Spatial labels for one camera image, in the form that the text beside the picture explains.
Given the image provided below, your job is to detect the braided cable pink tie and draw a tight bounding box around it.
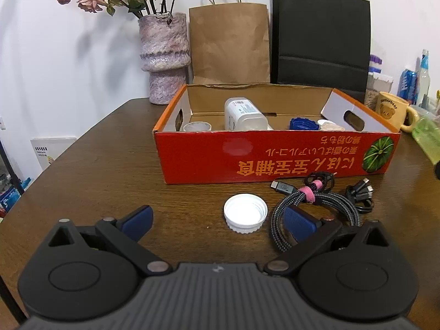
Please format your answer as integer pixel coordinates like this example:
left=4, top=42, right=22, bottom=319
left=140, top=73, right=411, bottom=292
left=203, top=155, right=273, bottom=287
left=270, top=171, right=361, bottom=251

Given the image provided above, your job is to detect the blue soda can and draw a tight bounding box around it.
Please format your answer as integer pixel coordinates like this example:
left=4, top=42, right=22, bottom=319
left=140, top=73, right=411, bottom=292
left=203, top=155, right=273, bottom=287
left=397, top=68, right=419, bottom=105

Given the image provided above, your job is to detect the black metal rack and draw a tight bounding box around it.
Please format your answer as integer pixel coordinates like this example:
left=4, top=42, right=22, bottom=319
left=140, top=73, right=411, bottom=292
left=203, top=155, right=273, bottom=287
left=0, top=141, right=35, bottom=218

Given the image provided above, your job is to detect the white jar lid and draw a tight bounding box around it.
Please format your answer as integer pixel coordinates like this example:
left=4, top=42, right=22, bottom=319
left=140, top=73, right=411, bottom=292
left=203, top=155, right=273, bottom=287
left=223, top=194, right=268, bottom=235

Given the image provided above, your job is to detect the white box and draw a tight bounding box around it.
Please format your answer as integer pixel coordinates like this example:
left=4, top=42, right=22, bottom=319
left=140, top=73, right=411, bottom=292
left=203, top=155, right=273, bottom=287
left=30, top=136, right=77, bottom=171

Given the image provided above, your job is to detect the black paper bag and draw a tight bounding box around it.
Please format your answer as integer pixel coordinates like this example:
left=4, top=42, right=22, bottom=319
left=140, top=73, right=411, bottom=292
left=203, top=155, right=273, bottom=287
left=270, top=0, right=372, bottom=103

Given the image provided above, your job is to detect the green translucent bottle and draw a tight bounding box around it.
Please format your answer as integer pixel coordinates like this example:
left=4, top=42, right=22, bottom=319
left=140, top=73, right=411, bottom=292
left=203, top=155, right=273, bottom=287
left=411, top=116, right=440, bottom=166

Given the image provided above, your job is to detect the brown paper bag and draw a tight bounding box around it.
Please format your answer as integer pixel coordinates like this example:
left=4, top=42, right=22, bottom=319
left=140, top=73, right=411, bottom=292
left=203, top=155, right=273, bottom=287
left=188, top=0, right=271, bottom=85

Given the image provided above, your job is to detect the yellow bear mug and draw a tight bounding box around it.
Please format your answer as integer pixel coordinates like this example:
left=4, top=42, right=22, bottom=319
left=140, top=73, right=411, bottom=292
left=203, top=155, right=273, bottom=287
left=375, top=91, right=420, bottom=133

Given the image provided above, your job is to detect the white plastic bottle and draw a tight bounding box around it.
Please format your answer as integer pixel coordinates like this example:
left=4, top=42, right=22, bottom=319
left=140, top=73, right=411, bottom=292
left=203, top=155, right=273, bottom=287
left=224, top=97, right=274, bottom=131

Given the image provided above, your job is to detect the blue ribbed cap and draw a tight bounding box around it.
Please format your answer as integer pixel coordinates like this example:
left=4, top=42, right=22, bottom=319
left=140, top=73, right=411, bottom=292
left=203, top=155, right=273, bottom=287
left=289, top=117, right=321, bottom=131

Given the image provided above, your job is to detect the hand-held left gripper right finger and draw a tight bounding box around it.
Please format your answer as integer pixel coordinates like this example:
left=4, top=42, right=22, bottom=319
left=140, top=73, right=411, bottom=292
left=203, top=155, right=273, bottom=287
left=264, top=207, right=396, bottom=277

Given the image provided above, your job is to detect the glass bottle blue label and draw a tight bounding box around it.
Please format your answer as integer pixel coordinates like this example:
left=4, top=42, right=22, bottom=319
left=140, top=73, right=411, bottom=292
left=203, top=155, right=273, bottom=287
left=417, top=49, right=431, bottom=105

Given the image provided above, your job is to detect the purple mottled vase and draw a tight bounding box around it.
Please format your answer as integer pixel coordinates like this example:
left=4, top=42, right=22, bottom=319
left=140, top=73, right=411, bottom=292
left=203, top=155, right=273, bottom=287
left=138, top=12, right=192, bottom=105

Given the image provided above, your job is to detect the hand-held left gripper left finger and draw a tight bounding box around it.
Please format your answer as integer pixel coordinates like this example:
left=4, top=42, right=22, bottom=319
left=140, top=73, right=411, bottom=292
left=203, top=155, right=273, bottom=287
left=43, top=205, right=171, bottom=276

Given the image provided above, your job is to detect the clear food container white lid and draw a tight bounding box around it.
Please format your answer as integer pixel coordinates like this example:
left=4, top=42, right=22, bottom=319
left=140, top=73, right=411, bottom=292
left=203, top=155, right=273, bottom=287
left=364, top=72, right=394, bottom=108

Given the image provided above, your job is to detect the small white cup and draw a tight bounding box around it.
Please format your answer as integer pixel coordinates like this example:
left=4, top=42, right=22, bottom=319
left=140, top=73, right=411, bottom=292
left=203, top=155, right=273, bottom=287
left=183, top=121, right=211, bottom=132

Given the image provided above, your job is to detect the black multi-head cable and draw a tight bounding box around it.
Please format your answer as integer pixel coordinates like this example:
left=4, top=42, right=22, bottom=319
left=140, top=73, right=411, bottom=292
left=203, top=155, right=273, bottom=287
left=345, top=178, right=376, bottom=215

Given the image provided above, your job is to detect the orange cardboard box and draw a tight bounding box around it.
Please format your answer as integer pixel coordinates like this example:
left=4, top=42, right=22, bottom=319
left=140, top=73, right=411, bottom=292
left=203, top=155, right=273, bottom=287
left=152, top=82, right=402, bottom=185

